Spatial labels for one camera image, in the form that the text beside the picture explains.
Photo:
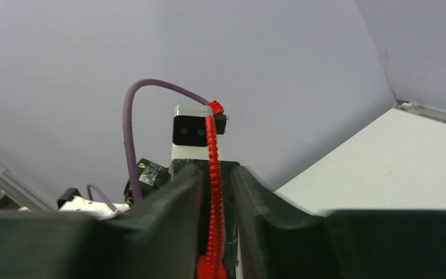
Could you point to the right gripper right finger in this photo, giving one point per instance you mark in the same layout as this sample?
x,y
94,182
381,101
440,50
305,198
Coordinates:
x,y
278,240

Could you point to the red cable padlock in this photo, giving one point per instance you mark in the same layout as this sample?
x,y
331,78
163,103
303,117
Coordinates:
x,y
211,265

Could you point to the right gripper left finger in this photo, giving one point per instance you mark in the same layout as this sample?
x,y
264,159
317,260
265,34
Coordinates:
x,y
156,238

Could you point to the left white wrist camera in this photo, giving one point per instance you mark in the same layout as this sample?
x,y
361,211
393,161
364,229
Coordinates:
x,y
189,139

